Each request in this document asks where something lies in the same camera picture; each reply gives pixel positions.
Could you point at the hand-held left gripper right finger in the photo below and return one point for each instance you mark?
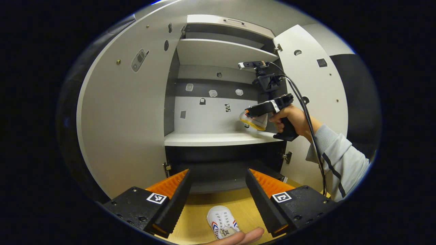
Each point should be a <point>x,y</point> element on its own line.
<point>264,204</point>

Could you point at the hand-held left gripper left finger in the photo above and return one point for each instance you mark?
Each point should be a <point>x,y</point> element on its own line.
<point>173,207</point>

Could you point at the white shoe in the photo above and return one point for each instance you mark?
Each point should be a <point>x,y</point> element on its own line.
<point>221,219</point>
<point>257,120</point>

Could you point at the white cabinet door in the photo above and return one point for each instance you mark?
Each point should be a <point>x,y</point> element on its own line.
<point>327,88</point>
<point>129,129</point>

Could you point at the white cabinet drawer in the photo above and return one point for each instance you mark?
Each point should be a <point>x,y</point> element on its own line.
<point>231,27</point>

